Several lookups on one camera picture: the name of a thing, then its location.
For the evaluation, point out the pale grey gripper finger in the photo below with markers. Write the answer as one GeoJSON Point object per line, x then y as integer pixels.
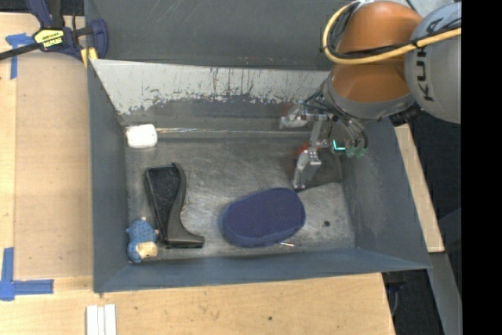
{"type": "Point", "coordinates": [314, 164]}
{"type": "Point", "coordinates": [299, 174]}

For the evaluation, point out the dark blue oval pouch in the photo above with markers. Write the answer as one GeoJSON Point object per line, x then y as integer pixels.
{"type": "Point", "coordinates": [263, 217]}

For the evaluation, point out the black curved plastic holder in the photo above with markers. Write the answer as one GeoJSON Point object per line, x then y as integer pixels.
{"type": "Point", "coordinates": [170, 200]}

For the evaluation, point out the grey metal bin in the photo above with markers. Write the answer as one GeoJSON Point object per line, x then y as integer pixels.
{"type": "Point", "coordinates": [219, 31]}

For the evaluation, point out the white rounded block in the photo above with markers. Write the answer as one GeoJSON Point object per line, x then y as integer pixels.
{"type": "Point", "coordinates": [141, 135]}

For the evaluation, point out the blue toy animal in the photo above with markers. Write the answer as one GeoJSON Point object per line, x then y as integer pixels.
{"type": "Point", "coordinates": [141, 240]}

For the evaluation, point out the black cylinder on white bracket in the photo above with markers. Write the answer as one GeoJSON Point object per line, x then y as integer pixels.
{"type": "Point", "coordinates": [406, 116]}

